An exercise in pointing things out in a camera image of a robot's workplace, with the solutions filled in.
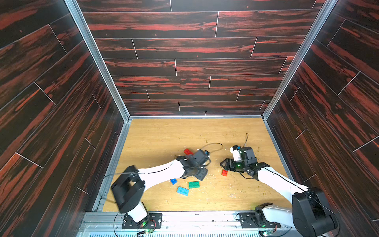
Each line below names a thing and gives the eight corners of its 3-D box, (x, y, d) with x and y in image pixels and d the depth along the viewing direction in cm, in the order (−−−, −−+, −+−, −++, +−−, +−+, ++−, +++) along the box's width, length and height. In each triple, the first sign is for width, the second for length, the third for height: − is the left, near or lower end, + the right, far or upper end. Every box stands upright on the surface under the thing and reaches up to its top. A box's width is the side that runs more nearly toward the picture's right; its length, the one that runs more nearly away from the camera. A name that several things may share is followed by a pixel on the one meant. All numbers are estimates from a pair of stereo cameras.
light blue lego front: (176, 192, 85) (175, 191, 83) (178, 187, 87) (177, 186, 85) (188, 196, 83) (188, 195, 82) (189, 190, 85) (189, 189, 84)
